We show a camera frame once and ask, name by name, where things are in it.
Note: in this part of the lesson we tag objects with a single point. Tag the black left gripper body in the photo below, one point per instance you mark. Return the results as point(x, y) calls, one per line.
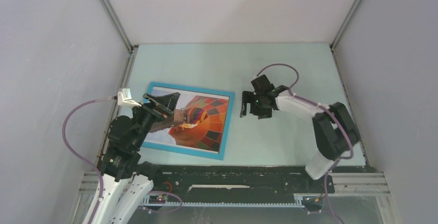
point(145, 117)

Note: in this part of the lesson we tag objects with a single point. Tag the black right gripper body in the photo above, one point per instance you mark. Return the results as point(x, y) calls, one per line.
point(263, 112)

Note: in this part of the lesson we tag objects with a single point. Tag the hot air balloon photo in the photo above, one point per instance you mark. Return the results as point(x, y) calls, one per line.
point(191, 121)

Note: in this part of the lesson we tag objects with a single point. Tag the wooden picture frame with glass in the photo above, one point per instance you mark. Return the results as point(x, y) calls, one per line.
point(226, 130)

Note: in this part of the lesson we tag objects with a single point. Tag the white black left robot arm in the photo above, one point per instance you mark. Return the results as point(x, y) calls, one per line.
point(123, 181)

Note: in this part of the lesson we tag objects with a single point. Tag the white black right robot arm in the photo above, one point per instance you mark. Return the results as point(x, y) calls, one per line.
point(334, 129)

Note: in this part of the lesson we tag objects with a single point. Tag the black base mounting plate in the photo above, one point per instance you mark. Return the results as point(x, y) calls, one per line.
point(241, 184)

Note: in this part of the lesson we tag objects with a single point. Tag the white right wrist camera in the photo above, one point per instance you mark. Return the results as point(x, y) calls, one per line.
point(256, 78)

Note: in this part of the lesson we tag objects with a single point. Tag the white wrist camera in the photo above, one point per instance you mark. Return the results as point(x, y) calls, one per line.
point(256, 78)
point(124, 99)

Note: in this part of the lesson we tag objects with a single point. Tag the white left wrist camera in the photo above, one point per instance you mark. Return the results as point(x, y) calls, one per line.
point(124, 99)

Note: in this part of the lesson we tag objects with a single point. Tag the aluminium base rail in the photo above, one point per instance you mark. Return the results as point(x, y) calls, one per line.
point(345, 185)

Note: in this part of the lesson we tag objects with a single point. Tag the left aluminium corner post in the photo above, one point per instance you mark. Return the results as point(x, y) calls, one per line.
point(114, 19)

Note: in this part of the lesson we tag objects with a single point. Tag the aluminium corner post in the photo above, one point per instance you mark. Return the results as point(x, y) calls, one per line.
point(114, 19)
point(345, 24)

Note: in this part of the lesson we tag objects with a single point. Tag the right aluminium corner post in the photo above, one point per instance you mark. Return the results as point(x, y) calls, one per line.
point(345, 24)

